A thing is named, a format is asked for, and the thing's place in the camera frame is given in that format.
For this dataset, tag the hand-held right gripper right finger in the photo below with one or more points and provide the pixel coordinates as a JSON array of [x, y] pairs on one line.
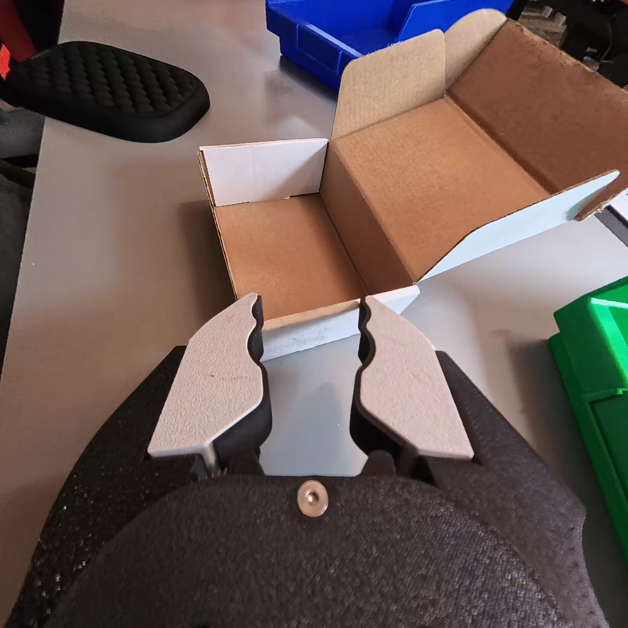
[[407, 392]]

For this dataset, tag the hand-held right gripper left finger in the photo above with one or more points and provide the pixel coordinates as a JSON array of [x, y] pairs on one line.
[[216, 387]]

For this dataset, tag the green plastic bin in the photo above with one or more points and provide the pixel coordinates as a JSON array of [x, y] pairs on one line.
[[598, 368]]

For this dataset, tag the blue plastic bin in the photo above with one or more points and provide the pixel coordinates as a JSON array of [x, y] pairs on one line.
[[333, 29]]

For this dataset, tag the dark cloth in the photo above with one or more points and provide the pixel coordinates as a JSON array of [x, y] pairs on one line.
[[12, 235]]

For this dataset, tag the black mesh cushion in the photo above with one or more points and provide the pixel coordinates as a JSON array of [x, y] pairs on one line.
[[108, 91]]

